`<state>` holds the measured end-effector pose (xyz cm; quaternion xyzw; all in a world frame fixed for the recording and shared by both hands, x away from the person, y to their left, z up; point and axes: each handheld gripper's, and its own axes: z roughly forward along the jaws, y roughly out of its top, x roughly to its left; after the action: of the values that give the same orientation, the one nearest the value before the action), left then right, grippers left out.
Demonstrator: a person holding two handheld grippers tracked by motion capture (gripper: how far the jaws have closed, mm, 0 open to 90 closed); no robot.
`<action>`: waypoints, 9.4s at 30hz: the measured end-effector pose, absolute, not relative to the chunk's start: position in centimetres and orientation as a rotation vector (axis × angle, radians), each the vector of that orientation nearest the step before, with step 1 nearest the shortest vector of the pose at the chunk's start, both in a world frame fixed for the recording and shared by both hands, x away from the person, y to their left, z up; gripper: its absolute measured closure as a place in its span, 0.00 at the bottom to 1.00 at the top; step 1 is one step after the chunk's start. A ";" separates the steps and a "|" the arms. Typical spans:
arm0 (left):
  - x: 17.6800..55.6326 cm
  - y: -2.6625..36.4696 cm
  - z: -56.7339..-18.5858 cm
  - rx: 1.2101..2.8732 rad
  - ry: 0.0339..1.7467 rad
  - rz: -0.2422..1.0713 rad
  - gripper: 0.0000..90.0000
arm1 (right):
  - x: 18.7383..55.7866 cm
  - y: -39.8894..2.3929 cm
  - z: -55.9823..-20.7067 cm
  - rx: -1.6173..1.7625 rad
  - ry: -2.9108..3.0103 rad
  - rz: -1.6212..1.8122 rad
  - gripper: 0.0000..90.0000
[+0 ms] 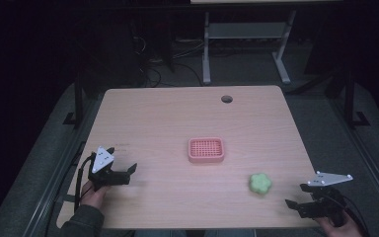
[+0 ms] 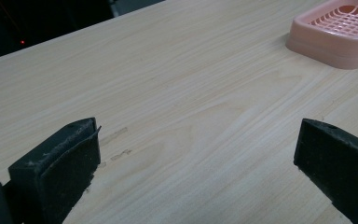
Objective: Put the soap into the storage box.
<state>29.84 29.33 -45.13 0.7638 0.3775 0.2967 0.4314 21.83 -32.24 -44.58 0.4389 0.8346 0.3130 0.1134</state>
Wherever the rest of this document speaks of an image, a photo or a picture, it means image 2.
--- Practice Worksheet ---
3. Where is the pink plastic soap dish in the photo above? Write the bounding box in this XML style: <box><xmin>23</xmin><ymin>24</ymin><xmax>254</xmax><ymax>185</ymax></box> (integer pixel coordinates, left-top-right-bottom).
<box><xmin>284</xmin><ymin>0</ymin><xmax>358</xmax><ymax>70</ymax></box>

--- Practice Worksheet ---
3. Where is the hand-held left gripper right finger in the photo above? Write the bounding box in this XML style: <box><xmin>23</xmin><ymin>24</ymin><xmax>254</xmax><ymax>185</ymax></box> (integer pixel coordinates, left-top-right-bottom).
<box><xmin>293</xmin><ymin>118</ymin><xmax>358</xmax><ymax>224</ymax></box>

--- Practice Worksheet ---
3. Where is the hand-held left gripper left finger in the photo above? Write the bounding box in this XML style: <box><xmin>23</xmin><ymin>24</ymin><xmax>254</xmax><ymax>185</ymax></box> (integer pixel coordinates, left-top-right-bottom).
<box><xmin>3</xmin><ymin>117</ymin><xmax>103</xmax><ymax>224</ymax></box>

